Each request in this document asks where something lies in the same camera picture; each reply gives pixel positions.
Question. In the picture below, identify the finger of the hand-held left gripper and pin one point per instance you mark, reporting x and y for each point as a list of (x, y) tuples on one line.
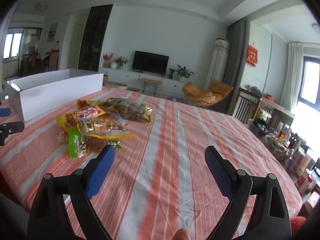
[(5, 112), (12, 127)]

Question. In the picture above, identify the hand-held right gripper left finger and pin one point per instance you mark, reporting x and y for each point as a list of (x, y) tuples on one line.
[(100, 170)]

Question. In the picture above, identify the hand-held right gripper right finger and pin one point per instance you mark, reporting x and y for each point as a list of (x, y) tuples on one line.
[(220, 172)]

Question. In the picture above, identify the green snack packet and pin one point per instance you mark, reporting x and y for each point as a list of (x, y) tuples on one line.
[(75, 142)]

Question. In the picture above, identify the clear bag of bread rolls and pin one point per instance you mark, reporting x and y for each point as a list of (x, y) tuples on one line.
[(105, 127)]

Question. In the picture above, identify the white cardboard box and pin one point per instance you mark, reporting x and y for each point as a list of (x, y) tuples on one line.
[(50, 97)]

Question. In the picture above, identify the small clear biscuit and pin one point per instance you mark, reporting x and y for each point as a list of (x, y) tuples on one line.
[(61, 137)]

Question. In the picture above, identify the yellow snack bag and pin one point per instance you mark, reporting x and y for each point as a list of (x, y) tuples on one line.
[(75, 120)]

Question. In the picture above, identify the bag of brown round snacks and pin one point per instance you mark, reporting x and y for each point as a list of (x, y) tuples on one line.
[(132, 110)]

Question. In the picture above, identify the person's right hand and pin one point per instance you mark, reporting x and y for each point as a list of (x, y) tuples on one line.
[(181, 235)]

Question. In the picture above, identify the orange striped tablecloth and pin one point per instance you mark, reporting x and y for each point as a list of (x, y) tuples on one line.
[(162, 155)]

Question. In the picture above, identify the dark wooden dining chair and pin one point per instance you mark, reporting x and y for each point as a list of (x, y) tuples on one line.
[(243, 105)]

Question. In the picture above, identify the green bowl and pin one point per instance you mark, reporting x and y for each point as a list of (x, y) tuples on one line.
[(263, 115)]

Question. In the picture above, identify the clutter of bottles and jars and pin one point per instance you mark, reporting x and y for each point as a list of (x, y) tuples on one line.
[(287, 145)]

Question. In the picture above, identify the orange lounge chair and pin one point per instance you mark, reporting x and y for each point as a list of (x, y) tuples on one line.
[(200, 93)]

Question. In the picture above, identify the wooden side table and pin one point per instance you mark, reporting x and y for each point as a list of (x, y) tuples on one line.
[(277, 106)]

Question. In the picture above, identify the brown cardboard box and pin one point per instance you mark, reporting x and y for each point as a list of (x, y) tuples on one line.
[(106, 79)]

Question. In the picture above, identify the white television cabinet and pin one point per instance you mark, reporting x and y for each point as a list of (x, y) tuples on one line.
[(172, 86)]

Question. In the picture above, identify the wooden stool with metal legs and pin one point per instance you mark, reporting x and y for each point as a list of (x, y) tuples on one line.
[(150, 81)]

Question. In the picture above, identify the white round vase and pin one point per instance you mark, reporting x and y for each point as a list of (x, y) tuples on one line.
[(113, 65)]

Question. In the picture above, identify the large green potted plant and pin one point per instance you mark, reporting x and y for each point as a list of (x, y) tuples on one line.
[(183, 72)]

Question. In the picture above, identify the small green potted plant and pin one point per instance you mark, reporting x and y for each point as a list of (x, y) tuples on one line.
[(171, 73)]

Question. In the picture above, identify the green plant in glass vase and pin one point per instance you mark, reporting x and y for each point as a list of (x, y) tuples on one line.
[(121, 62)]

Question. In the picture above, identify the red flowers in vase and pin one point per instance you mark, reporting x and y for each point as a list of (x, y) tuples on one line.
[(107, 58)]

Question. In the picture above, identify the white covered standing air conditioner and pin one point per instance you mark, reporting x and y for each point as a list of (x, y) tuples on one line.
[(220, 60)]

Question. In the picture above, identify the dark glass display cabinet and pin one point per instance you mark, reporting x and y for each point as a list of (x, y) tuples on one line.
[(95, 37)]

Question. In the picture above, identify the grey curtain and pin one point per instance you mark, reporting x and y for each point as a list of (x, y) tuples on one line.
[(235, 55)]

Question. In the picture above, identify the black flat television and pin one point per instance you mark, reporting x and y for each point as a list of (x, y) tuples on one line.
[(150, 62)]

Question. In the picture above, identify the white sheer curtain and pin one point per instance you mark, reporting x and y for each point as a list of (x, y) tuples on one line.
[(291, 75)]

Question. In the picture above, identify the framed wall picture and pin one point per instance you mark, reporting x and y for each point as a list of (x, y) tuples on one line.
[(53, 32)]

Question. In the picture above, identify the red wall hanging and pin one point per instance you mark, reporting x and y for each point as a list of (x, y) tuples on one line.
[(252, 55)]

